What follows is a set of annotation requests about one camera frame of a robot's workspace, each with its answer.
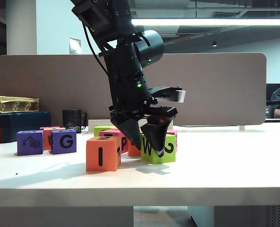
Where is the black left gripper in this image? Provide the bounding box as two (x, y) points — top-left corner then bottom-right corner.
(108, 75), (178, 157)

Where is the green block letters W O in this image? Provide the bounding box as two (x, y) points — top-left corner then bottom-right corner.
(141, 133), (177, 165)

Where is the orange block letter I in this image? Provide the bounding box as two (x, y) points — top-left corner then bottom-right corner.
(85, 136), (122, 172)

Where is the purple block letter G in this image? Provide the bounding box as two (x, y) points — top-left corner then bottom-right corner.
(50, 129), (77, 155)

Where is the orange block digit 3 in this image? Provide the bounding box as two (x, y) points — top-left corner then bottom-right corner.
(43, 128), (66, 150)

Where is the purple block digit 9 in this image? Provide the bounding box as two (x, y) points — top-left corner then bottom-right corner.
(16, 130), (44, 157)

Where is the pink block letter O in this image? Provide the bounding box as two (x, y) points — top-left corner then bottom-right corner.
(165, 129), (178, 152)

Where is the orange foam block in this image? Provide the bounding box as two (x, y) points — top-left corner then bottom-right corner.
(127, 139), (142, 157)

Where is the pink block letters Z P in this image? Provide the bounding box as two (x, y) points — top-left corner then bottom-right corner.
(99, 129), (130, 155)

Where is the green foam block plain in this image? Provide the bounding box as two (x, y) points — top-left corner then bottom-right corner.
(93, 125), (118, 138)

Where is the black patterned mug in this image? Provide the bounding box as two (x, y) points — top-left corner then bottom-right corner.
(62, 109), (88, 133)

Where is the brown desk partition panel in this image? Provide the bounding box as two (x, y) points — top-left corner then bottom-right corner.
(0, 52), (268, 127)

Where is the grey under-desk panel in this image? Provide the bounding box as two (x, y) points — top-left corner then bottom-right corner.
(214, 205), (280, 227)
(0, 207), (134, 227)

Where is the dark blue case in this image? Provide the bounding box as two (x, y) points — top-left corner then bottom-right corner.
(0, 111), (52, 144)

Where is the yellow patterned box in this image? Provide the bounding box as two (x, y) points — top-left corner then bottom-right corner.
(0, 96), (41, 114)

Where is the long ceiling light strip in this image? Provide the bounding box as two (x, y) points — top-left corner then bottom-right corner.
(130, 18), (280, 26)

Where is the dark background monitor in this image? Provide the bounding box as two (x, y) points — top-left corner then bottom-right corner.
(266, 83), (280, 101)

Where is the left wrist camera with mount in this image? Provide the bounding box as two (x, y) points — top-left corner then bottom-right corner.
(149, 86), (187, 104)

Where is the black camera cable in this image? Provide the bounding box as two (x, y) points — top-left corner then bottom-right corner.
(82, 23), (110, 77)

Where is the silver wall plate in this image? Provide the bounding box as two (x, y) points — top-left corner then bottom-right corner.
(69, 37), (82, 55)

